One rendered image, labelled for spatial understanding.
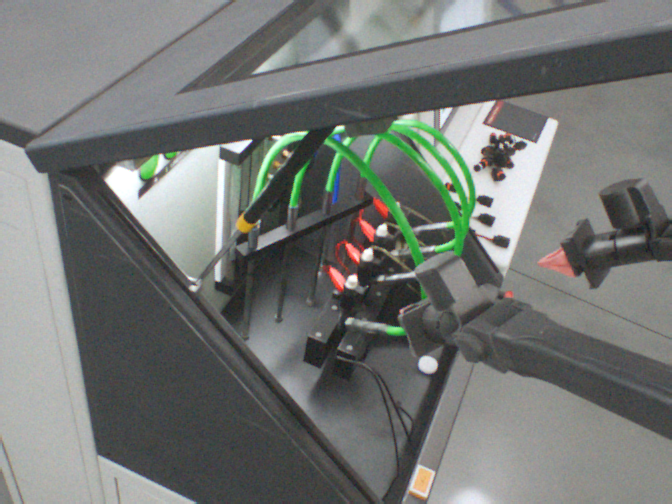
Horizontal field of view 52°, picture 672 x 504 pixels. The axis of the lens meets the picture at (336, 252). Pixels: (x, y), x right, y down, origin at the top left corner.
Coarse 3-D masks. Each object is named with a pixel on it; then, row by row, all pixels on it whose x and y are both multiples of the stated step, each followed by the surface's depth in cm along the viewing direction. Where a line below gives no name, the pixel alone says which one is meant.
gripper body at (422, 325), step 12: (408, 312) 97; (420, 312) 97; (432, 312) 95; (408, 324) 96; (420, 324) 97; (432, 324) 94; (408, 336) 96; (420, 336) 97; (432, 336) 95; (420, 348) 97; (432, 348) 98
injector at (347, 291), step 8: (344, 288) 125; (352, 288) 124; (344, 296) 126; (352, 296) 126; (344, 304) 127; (352, 304) 127; (360, 304) 128; (344, 312) 129; (352, 312) 129; (344, 320) 131; (344, 328) 132; (336, 336) 134; (336, 344) 136; (336, 352) 137
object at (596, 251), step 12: (576, 228) 112; (588, 228) 114; (576, 240) 111; (588, 240) 112; (600, 240) 110; (612, 240) 108; (576, 252) 111; (588, 252) 111; (600, 252) 109; (612, 252) 109; (588, 264) 112; (600, 264) 110; (612, 264) 109; (624, 264) 109; (588, 276) 112; (600, 276) 114
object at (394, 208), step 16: (336, 144) 100; (272, 160) 113; (352, 160) 99; (368, 176) 98; (256, 192) 120; (384, 192) 97; (256, 224) 125; (400, 224) 97; (416, 240) 98; (416, 256) 98
